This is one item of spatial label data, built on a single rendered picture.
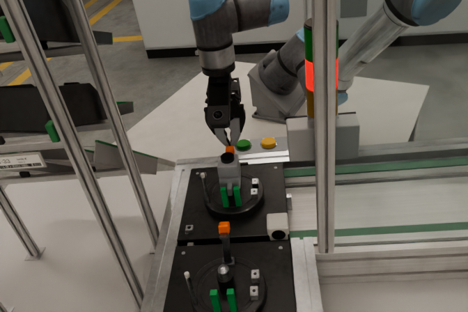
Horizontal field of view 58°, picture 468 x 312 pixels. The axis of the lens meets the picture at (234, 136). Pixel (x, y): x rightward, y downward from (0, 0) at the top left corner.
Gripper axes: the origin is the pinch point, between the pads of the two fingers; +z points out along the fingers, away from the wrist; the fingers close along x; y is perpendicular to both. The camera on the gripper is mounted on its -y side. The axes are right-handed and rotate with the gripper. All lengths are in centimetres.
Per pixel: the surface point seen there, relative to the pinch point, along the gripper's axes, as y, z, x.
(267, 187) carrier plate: -4.0, 10.2, -7.7
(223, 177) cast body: -9.4, 1.7, 1.1
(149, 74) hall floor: 273, 108, 105
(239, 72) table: 82, 22, 3
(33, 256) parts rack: -12, 21, 52
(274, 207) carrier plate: -10.9, 10.2, -9.3
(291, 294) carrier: -32.9, 10.2, -11.5
